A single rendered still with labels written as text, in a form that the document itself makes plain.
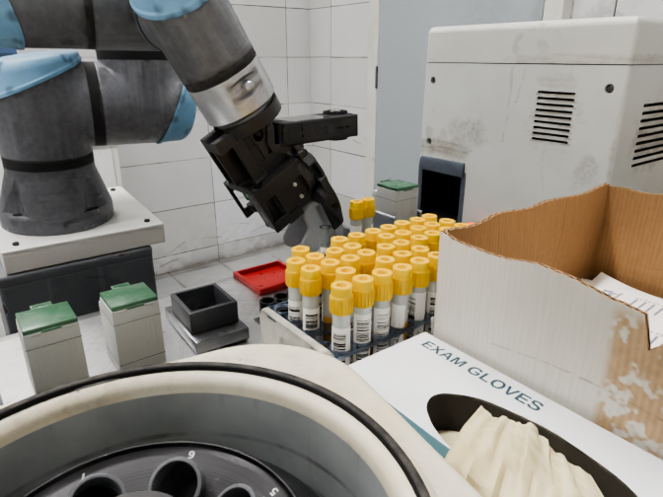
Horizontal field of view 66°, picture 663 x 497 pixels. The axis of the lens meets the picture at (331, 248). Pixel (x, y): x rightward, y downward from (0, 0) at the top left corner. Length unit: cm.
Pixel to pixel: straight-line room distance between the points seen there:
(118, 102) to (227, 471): 62
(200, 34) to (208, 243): 264
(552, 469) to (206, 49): 40
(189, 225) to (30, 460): 276
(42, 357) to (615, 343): 40
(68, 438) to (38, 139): 56
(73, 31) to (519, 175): 50
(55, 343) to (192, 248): 261
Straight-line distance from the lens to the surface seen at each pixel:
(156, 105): 78
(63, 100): 77
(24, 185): 80
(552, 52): 65
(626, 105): 62
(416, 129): 252
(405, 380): 34
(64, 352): 47
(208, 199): 302
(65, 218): 79
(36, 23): 57
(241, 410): 26
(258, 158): 54
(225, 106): 50
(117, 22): 57
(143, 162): 285
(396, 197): 66
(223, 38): 49
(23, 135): 79
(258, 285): 63
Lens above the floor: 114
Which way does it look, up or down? 20 degrees down
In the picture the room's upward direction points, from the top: straight up
